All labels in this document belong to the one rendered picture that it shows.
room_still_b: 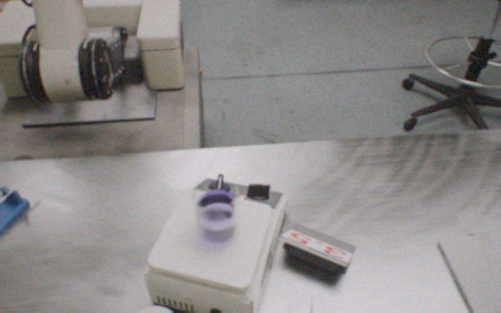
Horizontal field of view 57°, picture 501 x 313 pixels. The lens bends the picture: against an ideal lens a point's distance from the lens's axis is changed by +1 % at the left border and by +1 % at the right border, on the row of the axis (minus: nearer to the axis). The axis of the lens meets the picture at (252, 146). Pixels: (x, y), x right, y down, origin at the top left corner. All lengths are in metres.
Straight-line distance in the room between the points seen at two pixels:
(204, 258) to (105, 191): 0.26
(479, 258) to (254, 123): 1.44
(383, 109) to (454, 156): 1.35
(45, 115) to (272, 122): 0.93
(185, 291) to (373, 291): 0.24
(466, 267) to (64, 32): 1.06
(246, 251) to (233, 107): 1.60
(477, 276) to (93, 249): 0.50
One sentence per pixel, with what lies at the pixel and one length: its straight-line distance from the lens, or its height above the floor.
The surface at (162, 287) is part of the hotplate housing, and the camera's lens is 0.55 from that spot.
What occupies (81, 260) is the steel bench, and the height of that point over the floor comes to 0.75.
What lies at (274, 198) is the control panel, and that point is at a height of 0.80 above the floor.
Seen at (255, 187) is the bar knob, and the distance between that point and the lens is 0.62.
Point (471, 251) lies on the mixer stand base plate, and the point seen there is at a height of 0.76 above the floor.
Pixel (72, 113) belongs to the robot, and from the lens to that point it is 1.55.
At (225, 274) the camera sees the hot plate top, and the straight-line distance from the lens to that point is 0.52.
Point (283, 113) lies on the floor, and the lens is 2.06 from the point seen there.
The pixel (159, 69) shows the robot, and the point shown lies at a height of 0.46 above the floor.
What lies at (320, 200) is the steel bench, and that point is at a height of 0.75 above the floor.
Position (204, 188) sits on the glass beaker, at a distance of 0.52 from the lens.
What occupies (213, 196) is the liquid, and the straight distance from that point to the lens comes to 0.53.
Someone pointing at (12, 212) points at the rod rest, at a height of 0.76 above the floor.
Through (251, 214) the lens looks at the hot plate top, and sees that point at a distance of 0.56.
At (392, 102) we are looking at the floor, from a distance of 2.22.
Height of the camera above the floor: 1.27
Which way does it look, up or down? 42 degrees down
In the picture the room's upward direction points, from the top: straight up
